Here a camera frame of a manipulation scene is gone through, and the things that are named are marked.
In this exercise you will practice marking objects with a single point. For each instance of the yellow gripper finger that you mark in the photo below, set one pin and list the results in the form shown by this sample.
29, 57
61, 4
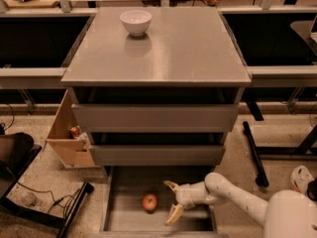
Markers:
172, 185
175, 213

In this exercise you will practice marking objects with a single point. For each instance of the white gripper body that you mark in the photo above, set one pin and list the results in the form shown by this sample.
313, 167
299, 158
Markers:
186, 196

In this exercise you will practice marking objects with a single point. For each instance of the red apple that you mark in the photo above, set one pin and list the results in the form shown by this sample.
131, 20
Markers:
150, 202

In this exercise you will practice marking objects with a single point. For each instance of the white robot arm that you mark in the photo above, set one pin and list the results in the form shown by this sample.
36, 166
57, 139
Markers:
287, 214

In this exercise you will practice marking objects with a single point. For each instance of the grey open bottom drawer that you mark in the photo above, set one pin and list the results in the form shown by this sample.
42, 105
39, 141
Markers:
124, 216

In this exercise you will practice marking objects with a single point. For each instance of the grey middle drawer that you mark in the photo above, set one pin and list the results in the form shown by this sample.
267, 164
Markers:
155, 155

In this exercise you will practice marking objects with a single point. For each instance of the grey drawer cabinet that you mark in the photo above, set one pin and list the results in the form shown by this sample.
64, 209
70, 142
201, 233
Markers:
186, 58

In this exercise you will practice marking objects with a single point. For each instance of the grey top drawer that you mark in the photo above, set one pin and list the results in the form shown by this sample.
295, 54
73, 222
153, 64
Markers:
156, 118

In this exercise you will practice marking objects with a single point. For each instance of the black bar on floor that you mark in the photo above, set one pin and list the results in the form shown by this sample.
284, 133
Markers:
261, 179

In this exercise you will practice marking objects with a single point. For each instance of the wooden box with items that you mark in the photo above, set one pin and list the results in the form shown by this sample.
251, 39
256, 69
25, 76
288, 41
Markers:
73, 152

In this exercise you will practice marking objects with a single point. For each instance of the white orange sneaker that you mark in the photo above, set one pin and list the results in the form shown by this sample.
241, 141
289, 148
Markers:
300, 178

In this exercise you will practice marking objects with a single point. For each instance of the white ceramic bowl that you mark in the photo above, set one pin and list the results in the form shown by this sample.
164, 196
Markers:
136, 22

